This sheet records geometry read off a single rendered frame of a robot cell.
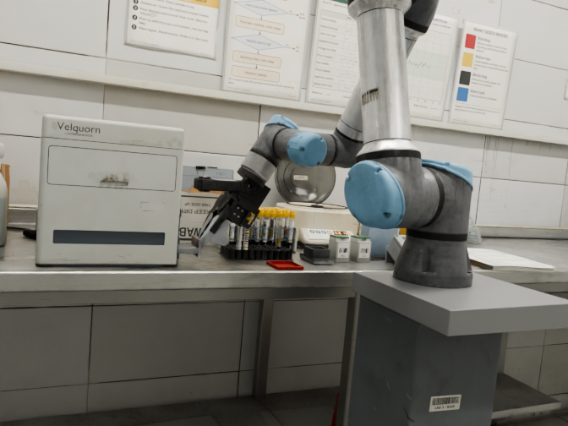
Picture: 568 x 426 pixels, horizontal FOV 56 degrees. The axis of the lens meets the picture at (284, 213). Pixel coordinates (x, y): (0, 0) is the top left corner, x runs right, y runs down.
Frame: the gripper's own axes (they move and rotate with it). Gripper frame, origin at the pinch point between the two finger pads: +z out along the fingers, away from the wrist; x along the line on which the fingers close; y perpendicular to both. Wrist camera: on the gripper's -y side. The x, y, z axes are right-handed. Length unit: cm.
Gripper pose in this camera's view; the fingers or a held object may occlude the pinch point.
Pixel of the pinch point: (199, 243)
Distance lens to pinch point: 124.7
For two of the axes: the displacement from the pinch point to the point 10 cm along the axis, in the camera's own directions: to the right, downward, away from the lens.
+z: -5.3, 8.4, -1.3
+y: 7.5, 5.3, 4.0
